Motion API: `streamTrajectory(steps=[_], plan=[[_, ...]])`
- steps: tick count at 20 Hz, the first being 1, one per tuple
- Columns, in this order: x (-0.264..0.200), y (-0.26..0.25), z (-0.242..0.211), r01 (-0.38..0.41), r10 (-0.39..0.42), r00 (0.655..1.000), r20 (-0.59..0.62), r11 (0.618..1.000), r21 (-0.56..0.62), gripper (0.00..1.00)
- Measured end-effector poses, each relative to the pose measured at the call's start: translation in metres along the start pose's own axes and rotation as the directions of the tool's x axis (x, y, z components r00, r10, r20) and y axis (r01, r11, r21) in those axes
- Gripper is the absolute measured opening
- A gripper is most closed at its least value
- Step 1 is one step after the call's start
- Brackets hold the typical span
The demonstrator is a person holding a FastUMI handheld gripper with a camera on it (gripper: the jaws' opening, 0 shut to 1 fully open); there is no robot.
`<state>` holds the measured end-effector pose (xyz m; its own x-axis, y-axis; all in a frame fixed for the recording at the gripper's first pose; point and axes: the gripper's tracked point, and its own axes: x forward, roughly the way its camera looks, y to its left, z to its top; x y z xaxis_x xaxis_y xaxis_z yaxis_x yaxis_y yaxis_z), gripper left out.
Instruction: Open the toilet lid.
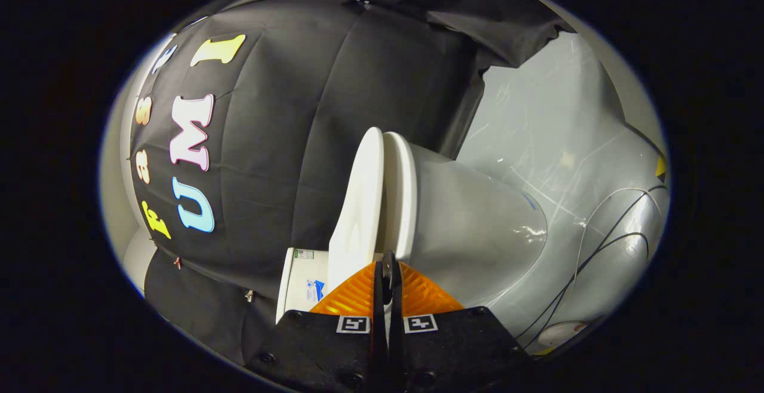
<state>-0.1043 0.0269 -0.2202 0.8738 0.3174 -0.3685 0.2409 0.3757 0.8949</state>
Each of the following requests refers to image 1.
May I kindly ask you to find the white toilet seat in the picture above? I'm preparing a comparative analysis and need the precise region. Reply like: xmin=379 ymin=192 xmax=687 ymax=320
xmin=382 ymin=132 xmax=418 ymax=262

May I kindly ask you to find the thin white cable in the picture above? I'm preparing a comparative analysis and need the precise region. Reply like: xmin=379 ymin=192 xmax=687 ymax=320
xmin=570 ymin=187 xmax=654 ymax=298

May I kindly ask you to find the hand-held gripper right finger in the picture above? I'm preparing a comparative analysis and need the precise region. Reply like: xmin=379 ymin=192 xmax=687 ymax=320
xmin=387 ymin=260 xmax=532 ymax=393

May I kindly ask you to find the white round device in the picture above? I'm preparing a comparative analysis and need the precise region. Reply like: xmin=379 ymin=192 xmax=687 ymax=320
xmin=537 ymin=320 xmax=592 ymax=349

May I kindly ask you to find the white toilet body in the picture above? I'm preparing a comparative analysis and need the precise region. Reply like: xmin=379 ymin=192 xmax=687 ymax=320
xmin=276 ymin=142 xmax=548 ymax=325

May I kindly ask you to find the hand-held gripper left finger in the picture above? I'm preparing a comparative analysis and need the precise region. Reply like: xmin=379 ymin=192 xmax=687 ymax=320
xmin=248 ymin=262 xmax=387 ymax=393

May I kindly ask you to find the white toilet lid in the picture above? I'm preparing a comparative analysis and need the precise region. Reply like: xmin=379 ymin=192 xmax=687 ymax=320
xmin=327 ymin=127 xmax=402 ymax=305

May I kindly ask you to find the thin black cable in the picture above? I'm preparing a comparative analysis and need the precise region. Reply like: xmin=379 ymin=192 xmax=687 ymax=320
xmin=515 ymin=184 xmax=668 ymax=349

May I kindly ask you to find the black backdrop cloth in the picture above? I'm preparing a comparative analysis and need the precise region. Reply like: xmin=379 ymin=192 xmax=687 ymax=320
xmin=128 ymin=0 xmax=574 ymax=364

